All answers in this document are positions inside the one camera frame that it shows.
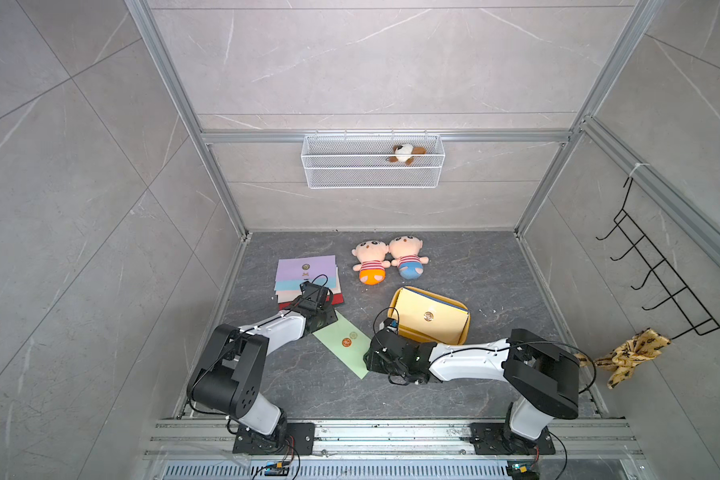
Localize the light green envelope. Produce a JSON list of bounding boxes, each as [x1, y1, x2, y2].
[[314, 312, 371, 379]]

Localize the yellow plastic storage box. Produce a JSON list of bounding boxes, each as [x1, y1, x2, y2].
[[386, 286, 473, 346]]

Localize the tan kraft envelope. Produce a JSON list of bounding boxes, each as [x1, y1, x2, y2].
[[391, 287, 469, 346]]

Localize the navy blue envelope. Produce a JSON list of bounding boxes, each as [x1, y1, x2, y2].
[[417, 289, 469, 313]]

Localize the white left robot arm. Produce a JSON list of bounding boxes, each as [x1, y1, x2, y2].
[[186, 300, 338, 437]]

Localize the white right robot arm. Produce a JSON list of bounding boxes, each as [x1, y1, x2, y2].
[[363, 328, 581, 444]]

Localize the red envelope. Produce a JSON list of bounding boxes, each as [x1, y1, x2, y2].
[[278, 293, 345, 310]]

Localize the pink envelope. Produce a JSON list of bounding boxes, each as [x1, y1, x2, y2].
[[275, 284, 341, 302]]

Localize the light blue envelope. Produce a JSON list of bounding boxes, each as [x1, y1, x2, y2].
[[275, 267, 338, 291]]

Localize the cream white envelope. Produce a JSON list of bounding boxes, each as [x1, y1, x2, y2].
[[276, 290, 344, 305]]

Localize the purple envelope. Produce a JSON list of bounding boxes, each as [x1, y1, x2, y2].
[[275, 255, 336, 283]]

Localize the plush doll blue pants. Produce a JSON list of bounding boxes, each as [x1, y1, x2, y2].
[[389, 235, 430, 280]]

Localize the small brown white plush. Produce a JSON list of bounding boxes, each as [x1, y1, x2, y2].
[[387, 143, 427, 166]]

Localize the yellow patterned cloth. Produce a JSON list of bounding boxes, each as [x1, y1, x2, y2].
[[576, 328, 672, 390]]

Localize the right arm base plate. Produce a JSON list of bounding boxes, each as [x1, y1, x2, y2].
[[469, 422, 556, 456]]

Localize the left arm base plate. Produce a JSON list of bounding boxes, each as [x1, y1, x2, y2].
[[232, 422, 316, 455]]

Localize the white wire mesh basket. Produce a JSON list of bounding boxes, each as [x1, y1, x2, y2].
[[301, 133, 446, 189]]

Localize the metal mounting rail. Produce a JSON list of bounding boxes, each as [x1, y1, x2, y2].
[[140, 419, 645, 460]]

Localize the black wire hook rack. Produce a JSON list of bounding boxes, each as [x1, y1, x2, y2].
[[596, 177, 720, 340]]

